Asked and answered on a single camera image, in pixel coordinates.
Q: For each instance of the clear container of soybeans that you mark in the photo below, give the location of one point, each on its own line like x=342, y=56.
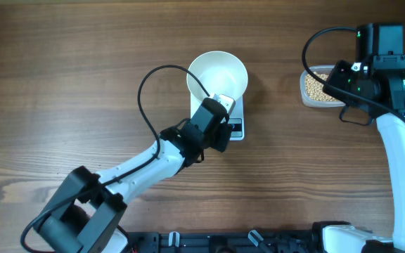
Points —
x=312, y=91

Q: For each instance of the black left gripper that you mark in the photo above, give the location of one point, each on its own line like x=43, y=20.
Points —
x=224, y=136

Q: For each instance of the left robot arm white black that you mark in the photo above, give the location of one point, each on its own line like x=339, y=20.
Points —
x=84, y=213

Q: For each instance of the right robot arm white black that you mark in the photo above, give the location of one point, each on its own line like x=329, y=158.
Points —
x=379, y=56

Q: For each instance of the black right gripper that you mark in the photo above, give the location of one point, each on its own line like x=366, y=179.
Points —
x=340, y=69

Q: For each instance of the white digital kitchen scale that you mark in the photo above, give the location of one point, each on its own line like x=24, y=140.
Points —
x=236, y=120

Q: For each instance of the white round bowl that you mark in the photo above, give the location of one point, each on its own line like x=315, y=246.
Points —
x=221, y=73

